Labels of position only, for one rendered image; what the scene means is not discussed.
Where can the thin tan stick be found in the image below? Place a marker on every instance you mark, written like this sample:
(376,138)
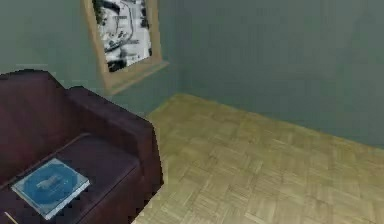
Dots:
(9,217)

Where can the dark red sofa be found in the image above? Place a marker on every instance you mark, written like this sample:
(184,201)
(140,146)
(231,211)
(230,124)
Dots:
(100,140)

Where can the blue square book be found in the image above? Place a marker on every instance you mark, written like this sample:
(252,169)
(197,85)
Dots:
(50,186)

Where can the wood framed wall picture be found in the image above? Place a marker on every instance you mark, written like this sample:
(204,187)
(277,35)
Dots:
(125,36)

